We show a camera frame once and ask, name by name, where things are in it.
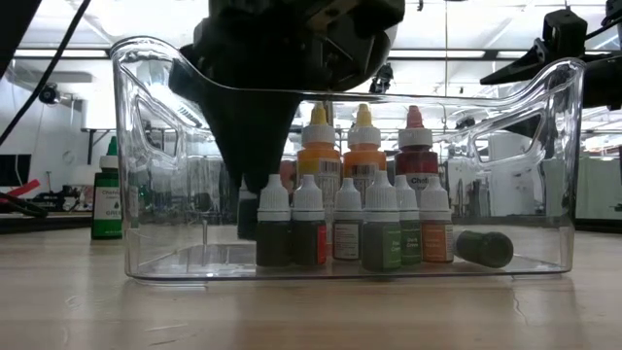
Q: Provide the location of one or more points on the black ceiling track light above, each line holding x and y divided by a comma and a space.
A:
382, 78
48, 93

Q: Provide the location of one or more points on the large green squeeze bottle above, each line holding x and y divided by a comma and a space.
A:
104, 209

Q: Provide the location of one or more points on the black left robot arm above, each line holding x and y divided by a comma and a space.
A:
12, 19

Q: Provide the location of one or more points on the small dark olive bottle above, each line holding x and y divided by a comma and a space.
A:
486, 249

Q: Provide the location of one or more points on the small dark red-label bottle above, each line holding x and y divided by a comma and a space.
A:
308, 238

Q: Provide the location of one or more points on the small black white-label bottle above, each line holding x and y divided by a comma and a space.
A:
347, 238

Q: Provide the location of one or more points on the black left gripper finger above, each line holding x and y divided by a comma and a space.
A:
248, 136

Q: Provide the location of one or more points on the large orange squeeze bottle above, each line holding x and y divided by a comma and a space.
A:
363, 163

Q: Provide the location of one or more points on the small orange-red bottle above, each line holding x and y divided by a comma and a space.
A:
436, 243

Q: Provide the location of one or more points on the black aluminium table frame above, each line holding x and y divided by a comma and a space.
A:
29, 226

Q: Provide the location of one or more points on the clear plastic bin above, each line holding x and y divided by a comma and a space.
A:
126, 194

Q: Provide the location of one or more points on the black monitor screen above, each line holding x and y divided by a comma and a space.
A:
14, 170

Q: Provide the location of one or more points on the large dark red squeeze bottle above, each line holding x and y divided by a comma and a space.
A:
416, 163

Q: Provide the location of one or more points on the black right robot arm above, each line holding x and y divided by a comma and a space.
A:
614, 10

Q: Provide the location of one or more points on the large yellow squeeze bottle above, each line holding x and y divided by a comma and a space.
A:
318, 165

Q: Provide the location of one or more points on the small bright green bottle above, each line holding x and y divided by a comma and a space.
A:
381, 243

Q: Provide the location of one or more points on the small dark plain bottle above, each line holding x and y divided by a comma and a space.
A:
273, 238

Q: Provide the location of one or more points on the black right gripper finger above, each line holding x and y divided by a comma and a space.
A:
525, 126
529, 70

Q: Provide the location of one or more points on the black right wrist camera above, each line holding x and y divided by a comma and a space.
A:
563, 31

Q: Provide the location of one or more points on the pale green partition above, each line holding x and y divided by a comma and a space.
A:
600, 189

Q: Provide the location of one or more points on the small dark green labelled bottle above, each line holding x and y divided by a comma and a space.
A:
412, 243

